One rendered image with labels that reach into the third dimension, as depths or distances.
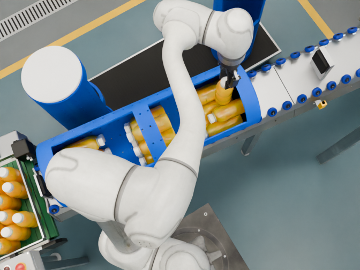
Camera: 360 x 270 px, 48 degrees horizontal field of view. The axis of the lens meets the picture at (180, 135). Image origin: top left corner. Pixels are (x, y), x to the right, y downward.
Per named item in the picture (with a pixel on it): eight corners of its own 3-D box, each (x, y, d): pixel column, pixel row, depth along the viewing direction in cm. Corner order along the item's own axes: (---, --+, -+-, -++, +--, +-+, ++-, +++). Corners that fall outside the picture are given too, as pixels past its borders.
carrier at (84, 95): (113, 151, 263) (124, 111, 270) (73, 109, 179) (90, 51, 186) (72, 143, 266) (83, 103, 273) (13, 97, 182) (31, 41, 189)
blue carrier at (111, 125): (257, 130, 179) (265, 105, 152) (74, 212, 174) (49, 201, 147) (229, 79, 189) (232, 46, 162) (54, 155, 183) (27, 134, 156)
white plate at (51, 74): (72, 107, 178) (72, 108, 179) (88, 51, 185) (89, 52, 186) (13, 96, 181) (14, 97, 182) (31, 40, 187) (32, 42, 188)
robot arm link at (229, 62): (239, 27, 124) (237, 37, 129) (212, 39, 123) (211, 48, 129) (252, 52, 121) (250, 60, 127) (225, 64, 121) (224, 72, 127)
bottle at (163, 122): (170, 120, 159) (130, 137, 158) (173, 130, 164) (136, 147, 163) (164, 109, 164) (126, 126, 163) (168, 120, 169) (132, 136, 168)
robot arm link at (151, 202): (199, 165, 85) (140, 147, 88) (167, 244, 76) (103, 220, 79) (197, 192, 96) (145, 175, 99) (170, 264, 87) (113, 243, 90)
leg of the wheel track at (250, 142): (250, 154, 274) (265, 128, 214) (243, 157, 274) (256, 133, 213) (247, 145, 276) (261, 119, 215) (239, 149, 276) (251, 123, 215)
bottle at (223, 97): (211, 96, 167) (212, 81, 151) (224, 87, 168) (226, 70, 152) (221, 109, 166) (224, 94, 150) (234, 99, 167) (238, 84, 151)
